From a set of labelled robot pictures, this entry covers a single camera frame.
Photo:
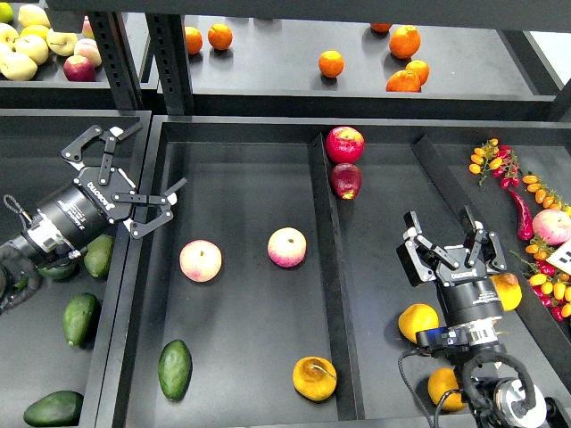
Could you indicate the pink apple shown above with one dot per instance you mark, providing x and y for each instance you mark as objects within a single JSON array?
[
  {"x": 200, "y": 260},
  {"x": 287, "y": 247}
]

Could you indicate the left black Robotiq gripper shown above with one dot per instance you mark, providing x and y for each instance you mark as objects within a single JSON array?
[{"x": 109, "y": 192}]

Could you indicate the white price label card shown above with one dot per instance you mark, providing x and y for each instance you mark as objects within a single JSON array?
[{"x": 561, "y": 257}]

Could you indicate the pink apple right tray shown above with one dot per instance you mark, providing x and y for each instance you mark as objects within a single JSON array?
[{"x": 553, "y": 226}]

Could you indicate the pink apple left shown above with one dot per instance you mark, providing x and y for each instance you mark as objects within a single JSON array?
[{"x": 200, "y": 260}]

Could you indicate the black upper left shelf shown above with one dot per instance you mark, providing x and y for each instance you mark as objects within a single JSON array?
[{"x": 49, "y": 89}]

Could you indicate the bright red apple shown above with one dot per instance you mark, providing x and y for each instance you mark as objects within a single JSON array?
[{"x": 344, "y": 145}]

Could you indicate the pink peach upper shelf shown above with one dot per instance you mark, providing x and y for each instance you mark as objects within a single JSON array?
[{"x": 88, "y": 48}]

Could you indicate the black left tray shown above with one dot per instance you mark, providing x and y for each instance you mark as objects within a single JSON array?
[{"x": 35, "y": 358}]

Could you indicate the yellow pear bottom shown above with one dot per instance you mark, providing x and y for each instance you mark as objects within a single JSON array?
[{"x": 439, "y": 382}]

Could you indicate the orange far left shelf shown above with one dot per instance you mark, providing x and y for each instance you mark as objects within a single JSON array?
[{"x": 194, "y": 40}]

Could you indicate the pale yellow apple right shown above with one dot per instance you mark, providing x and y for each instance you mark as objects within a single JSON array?
[{"x": 61, "y": 43}]

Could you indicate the dark red apple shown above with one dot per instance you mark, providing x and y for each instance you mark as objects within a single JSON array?
[{"x": 346, "y": 181}]

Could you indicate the pink apple centre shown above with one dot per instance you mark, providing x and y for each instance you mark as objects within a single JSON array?
[{"x": 287, "y": 247}]

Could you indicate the black perforated shelf post right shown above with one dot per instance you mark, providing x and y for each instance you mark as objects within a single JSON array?
[{"x": 168, "y": 43}]

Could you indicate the yellow lemon upper shelf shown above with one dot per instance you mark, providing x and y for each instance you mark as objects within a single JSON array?
[{"x": 35, "y": 30}]

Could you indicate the pale yellow apple front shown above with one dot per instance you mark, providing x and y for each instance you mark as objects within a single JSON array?
[{"x": 18, "y": 67}]

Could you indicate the black perforated shelf post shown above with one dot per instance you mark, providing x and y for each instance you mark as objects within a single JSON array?
[
  {"x": 112, "y": 41},
  {"x": 168, "y": 43}
]

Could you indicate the yellow pear by divider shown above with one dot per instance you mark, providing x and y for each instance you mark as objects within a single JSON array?
[{"x": 508, "y": 289}]

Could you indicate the black middle tray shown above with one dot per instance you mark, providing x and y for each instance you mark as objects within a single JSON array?
[{"x": 248, "y": 326}]

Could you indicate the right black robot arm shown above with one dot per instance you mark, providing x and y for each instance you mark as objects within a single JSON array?
[{"x": 497, "y": 387}]

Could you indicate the orange cherry tomato bunch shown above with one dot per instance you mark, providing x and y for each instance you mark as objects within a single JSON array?
[{"x": 544, "y": 195}]

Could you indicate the black perforated shelf post left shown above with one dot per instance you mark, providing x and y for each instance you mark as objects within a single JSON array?
[{"x": 112, "y": 41}]

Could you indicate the pale yellow apple middle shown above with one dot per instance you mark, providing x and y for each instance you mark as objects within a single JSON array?
[{"x": 34, "y": 46}]

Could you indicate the pale apple left edge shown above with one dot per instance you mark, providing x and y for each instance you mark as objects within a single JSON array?
[{"x": 8, "y": 34}]

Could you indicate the pale yellow pear top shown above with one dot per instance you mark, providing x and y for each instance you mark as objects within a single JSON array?
[{"x": 31, "y": 14}]

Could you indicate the lower cherry tomato bunch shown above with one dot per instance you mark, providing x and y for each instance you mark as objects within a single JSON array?
[{"x": 550, "y": 284}]

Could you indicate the pale yellow apple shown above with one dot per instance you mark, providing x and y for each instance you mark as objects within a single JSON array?
[
  {"x": 34, "y": 46},
  {"x": 61, "y": 43},
  {"x": 18, "y": 67}
]

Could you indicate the red apple upper shelf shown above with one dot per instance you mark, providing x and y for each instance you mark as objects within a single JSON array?
[{"x": 78, "y": 68}]

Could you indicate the black tray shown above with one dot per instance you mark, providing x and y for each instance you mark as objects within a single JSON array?
[
  {"x": 35, "y": 358},
  {"x": 248, "y": 326}
]

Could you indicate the green lime corner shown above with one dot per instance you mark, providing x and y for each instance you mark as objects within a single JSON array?
[{"x": 6, "y": 13}]

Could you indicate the red chili pepper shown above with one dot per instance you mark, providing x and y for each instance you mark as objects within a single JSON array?
[{"x": 525, "y": 230}]

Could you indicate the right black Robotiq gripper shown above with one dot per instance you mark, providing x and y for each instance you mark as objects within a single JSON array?
[{"x": 424, "y": 261}]

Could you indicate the dark green avocado middle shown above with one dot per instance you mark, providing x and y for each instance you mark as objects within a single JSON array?
[{"x": 58, "y": 273}]

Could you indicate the upper cherry tomato bunch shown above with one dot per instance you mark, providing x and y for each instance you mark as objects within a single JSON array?
[{"x": 495, "y": 159}]

